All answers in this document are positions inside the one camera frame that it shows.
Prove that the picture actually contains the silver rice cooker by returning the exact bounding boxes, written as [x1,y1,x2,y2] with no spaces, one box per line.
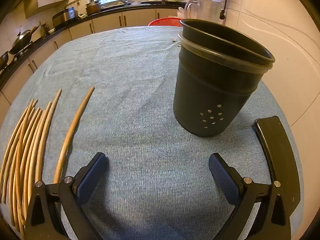
[52,7,78,28]

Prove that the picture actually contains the steel kitchen sink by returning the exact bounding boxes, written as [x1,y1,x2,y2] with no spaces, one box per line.
[104,0,128,7]

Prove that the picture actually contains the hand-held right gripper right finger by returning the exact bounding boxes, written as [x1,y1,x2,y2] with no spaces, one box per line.
[208,152,292,240]

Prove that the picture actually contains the clear glass pitcher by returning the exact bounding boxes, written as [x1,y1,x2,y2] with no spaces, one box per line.
[184,0,224,26]

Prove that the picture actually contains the bunch of wooden chopsticks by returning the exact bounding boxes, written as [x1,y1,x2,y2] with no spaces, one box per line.
[0,89,62,238]

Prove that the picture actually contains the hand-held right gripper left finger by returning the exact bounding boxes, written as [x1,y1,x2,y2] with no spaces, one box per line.
[25,152,109,240]

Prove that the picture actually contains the blue tablecloth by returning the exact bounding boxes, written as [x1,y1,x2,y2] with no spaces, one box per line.
[0,25,305,240]

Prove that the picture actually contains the cream base cabinets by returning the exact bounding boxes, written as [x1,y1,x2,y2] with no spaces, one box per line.
[0,7,185,120]

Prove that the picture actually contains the single wooden chopstick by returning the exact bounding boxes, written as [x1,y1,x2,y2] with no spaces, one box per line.
[53,86,95,184]

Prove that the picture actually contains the black chopstick holder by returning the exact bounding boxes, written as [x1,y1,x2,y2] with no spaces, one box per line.
[173,18,276,137]

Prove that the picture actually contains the black wok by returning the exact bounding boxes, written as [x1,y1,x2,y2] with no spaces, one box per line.
[9,26,39,55]

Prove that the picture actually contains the black power cable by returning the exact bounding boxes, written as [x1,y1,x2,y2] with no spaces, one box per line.
[219,0,240,20]

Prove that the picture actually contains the red plastic basket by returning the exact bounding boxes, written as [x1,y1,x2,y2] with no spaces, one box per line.
[148,17,184,27]

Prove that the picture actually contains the dark frying pan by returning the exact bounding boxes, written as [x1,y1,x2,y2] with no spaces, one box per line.
[0,51,10,71]

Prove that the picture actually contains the brown cooking pot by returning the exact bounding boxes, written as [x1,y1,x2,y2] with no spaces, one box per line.
[85,0,102,15]

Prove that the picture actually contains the black smartphone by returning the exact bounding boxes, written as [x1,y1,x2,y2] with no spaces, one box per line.
[252,116,301,217]

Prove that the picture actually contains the black kitchen countertop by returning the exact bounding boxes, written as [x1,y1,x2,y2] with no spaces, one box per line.
[0,1,190,90]

